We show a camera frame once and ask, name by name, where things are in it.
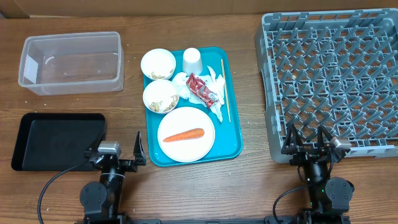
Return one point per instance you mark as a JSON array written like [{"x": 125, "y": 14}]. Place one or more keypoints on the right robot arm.
[{"x": 329, "y": 196}]

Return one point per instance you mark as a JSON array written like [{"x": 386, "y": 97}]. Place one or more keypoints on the white paper cup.
[{"x": 192, "y": 62}]

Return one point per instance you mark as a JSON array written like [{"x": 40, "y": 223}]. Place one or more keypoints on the cardboard wall panel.
[{"x": 105, "y": 8}]

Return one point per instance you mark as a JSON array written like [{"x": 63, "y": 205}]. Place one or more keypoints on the clear plastic bin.
[{"x": 64, "y": 64}]

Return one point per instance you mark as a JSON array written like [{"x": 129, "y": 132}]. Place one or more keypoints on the rice and peanut scraps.
[{"x": 161, "y": 104}]

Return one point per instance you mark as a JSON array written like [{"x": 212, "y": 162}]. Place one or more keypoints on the orange carrot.
[{"x": 190, "y": 134}]

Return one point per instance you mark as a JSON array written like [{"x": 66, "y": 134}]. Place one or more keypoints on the black plastic tray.
[{"x": 55, "y": 141}]

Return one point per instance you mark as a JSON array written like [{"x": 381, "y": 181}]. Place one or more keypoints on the white napkin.
[{"x": 213, "y": 82}]

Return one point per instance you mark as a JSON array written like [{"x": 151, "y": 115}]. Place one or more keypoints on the grey dishwasher rack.
[{"x": 337, "y": 69}]

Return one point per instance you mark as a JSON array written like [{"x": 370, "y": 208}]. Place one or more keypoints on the teal plastic serving tray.
[{"x": 228, "y": 136}]

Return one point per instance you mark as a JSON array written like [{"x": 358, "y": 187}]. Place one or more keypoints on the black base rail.
[{"x": 265, "y": 220}]

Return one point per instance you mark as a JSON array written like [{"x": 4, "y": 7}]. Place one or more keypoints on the white round plate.
[{"x": 180, "y": 120}]

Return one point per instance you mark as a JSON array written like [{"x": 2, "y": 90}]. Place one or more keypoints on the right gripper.
[{"x": 305, "y": 152}]

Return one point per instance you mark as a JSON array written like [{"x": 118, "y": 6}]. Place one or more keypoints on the red snack wrapper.
[{"x": 198, "y": 87}]

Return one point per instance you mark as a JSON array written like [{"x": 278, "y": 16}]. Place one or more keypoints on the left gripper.
[{"x": 140, "y": 158}]

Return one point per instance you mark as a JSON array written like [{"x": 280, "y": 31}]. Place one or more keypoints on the wooden chopstick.
[{"x": 225, "y": 90}]

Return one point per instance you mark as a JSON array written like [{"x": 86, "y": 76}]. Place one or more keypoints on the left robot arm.
[{"x": 101, "y": 199}]

